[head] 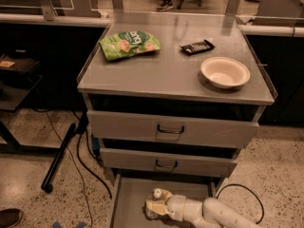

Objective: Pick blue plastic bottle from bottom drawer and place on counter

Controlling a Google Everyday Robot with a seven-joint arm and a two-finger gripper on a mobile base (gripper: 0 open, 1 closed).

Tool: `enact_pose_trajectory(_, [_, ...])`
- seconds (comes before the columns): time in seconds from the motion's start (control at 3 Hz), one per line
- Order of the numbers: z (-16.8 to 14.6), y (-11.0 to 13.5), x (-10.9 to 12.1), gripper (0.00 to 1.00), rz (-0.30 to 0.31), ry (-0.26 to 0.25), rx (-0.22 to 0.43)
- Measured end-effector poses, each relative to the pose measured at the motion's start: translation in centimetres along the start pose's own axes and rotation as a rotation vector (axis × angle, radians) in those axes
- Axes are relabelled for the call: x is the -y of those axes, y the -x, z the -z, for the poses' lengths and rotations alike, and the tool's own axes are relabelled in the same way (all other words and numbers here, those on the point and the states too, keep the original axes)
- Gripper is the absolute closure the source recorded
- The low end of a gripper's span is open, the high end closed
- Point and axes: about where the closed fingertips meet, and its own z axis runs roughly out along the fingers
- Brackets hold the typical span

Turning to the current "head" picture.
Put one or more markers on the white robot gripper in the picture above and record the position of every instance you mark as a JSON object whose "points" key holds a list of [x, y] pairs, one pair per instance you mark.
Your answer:
{"points": [[177, 207]]}

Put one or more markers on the clear plastic bottle white cap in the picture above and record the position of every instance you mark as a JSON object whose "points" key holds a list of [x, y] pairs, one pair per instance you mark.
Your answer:
{"points": [[154, 204]]}

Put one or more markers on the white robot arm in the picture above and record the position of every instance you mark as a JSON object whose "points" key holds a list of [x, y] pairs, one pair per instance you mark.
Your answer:
{"points": [[210, 213]]}

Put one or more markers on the bottom grey open drawer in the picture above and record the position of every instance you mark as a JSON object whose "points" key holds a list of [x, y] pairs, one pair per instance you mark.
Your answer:
{"points": [[132, 188]]}

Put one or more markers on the middle grey drawer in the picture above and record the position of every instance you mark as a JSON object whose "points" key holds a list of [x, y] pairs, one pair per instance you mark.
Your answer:
{"points": [[168, 163]]}

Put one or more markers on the top grey drawer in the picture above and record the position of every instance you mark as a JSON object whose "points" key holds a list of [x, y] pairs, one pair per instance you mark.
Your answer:
{"points": [[170, 129]]}

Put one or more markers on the grey metal drawer cabinet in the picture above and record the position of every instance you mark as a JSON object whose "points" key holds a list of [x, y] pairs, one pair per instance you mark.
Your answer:
{"points": [[168, 82]]}

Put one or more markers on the black pole with wheel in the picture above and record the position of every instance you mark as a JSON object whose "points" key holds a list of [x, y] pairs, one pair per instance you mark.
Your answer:
{"points": [[47, 182]]}

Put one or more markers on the white paper bowl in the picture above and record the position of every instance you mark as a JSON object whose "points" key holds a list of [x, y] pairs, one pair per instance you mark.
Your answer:
{"points": [[225, 73]]}

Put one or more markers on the dark candy bar wrapper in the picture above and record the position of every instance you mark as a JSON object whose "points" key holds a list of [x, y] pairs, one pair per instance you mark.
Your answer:
{"points": [[198, 47]]}

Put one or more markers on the brown shoe bottom left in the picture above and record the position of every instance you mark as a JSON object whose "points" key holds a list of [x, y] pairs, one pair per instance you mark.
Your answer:
{"points": [[10, 217]]}

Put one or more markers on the green snack chip bag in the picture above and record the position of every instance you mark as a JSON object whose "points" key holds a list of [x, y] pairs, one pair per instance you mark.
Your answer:
{"points": [[128, 44]]}

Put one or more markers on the black side table left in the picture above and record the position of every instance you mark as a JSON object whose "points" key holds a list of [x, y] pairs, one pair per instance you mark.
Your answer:
{"points": [[12, 96]]}

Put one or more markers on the dark tray with orange card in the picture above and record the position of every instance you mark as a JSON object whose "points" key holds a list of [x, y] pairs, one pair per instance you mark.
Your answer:
{"points": [[18, 61]]}

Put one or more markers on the white rail right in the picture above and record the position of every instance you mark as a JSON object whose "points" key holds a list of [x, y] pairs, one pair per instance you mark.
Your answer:
{"points": [[272, 31]]}

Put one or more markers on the white rail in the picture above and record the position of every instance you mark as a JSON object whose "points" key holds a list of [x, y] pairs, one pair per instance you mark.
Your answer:
{"points": [[64, 21], [272, 31]]}

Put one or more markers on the white rail left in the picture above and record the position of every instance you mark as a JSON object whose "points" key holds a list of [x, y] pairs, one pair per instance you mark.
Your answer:
{"points": [[64, 21]]}

